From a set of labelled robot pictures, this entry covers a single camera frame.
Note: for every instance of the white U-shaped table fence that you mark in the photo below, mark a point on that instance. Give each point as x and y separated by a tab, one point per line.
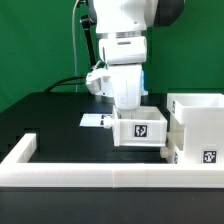
17	171

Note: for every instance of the white front drawer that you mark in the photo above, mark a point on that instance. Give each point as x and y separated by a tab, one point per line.
145	127

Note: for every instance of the white drawer cabinet box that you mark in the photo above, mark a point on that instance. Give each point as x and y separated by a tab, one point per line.
200	119

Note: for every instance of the printed marker sheet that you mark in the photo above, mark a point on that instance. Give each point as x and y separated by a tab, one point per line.
93	120

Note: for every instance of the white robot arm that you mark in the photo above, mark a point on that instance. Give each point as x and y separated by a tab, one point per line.
123	48

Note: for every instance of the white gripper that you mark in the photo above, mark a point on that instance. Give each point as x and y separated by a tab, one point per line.
124	82

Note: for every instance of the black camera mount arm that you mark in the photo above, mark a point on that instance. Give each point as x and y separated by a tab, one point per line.
87	23

